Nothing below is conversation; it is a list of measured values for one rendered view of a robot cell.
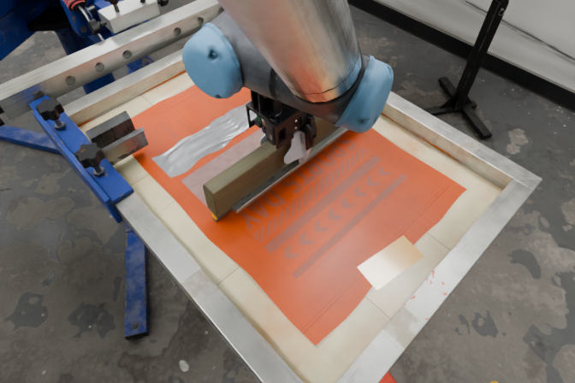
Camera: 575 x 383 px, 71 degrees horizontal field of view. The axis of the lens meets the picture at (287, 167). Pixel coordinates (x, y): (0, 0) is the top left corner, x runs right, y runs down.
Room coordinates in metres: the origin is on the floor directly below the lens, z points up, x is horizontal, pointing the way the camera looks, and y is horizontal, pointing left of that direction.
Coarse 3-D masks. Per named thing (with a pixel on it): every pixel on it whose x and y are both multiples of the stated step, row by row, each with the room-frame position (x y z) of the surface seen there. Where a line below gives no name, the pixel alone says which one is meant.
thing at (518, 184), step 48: (96, 96) 0.67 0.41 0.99; (432, 144) 0.56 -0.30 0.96; (480, 144) 0.53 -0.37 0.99; (528, 192) 0.42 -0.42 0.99; (144, 240) 0.32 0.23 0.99; (480, 240) 0.32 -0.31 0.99; (192, 288) 0.24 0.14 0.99; (432, 288) 0.24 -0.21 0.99; (240, 336) 0.17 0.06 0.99; (384, 336) 0.17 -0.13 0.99
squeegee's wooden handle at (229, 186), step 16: (320, 128) 0.54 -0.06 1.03; (336, 128) 0.57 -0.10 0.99; (272, 144) 0.47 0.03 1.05; (288, 144) 0.48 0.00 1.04; (240, 160) 0.44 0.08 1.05; (256, 160) 0.44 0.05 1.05; (272, 160) 0.45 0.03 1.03; (224, 176) 0.40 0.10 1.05; (240, 176) 0.41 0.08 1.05; (256, 176) 0.43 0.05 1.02; (272, 176) 0.45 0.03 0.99; (208, 192) 0.38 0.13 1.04; (224, 192) 0.38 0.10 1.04; (240, 192) 0.40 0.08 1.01; (208, 208) 0.39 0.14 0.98; (224, 208) 0.38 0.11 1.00
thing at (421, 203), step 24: (240, 96) 0.72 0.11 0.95; (384, 144) 0.56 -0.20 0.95; (408, 168) 0.50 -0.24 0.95; (432, 168) 0.50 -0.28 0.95; (408, 192) 0.44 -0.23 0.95; (432, 192) 0.44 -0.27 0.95; (456, 192) 0.44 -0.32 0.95; (384, 216) 0.39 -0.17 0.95; (408, 216) 0.39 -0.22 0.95; (432, 216) 0.39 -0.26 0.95; (384, 240) 0.34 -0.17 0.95
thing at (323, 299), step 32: (192, 96) 0.72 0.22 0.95; (160, 128) 0.61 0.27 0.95; (192, 128) 0.61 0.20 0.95; (224, 160) 0.52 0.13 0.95; (192, 192) 0.44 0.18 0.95; (224, 224) 0.37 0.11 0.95; (256, 256) 0.31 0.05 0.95; (352, 256) 0.31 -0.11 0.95; (288, 288) 0.26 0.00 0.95; (320, 288) 0.26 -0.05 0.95; (352, 288) 0.26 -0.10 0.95; (320, 320) 0.21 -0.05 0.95
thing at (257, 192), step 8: (344, 128) 0.58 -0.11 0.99; (328, 136) 0.56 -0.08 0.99; (336, 136) 0.56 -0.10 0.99; (320, 144) 0.53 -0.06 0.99; (328, 144) 0.54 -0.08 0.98; (312, 152) 0.51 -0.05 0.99; (296, 160) 0.49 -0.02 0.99; (288, 168) 0.47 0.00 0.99; (296, 168) 0.48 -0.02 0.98; (280, 176) 0.45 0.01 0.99; (264, 184) 0.44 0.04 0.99; (272, 184) 0.44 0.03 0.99; (256, 192) 0.42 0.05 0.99; (264, 192) 0.42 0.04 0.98; (240, 200) 0.40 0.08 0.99; (248, 200) 0.40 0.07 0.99; (232, 208) 0.39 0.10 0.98; (240, 208) 0.39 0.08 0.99
